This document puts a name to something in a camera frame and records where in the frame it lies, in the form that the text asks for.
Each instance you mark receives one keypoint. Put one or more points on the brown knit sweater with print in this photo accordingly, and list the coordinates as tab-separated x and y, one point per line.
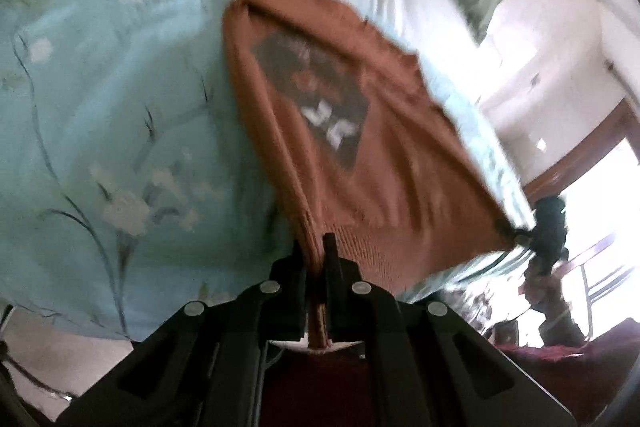
395	167

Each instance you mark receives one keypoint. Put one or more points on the metal chair frame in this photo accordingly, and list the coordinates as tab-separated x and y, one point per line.
607	282

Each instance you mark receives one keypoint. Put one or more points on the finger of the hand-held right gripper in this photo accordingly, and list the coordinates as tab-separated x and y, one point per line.
520	237

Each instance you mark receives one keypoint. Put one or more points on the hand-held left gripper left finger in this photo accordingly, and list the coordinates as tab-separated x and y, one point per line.
298	279

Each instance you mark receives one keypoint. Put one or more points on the light blue floral bedsheet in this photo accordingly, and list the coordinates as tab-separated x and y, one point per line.
100	117

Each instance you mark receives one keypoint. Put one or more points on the wooden door frame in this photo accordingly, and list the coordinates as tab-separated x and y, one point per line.
590	142

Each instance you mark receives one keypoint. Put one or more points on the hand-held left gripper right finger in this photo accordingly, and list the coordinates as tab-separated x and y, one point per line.
332	279

